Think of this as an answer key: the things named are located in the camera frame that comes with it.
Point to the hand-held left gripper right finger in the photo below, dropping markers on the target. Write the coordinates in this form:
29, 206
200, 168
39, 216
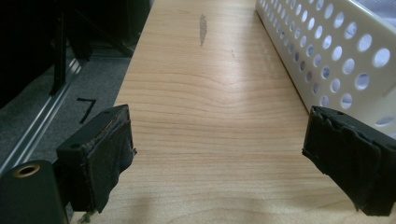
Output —
351, 158

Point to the white perforated plastic basket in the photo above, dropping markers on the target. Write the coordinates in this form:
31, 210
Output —
342, 46

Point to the black metal stand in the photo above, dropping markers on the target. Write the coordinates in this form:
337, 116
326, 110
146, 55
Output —
59, 53

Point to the aluminium floor rail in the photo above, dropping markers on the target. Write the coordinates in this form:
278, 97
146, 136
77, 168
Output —
40, 115

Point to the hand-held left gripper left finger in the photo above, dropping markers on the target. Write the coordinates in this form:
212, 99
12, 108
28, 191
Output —
99, 158

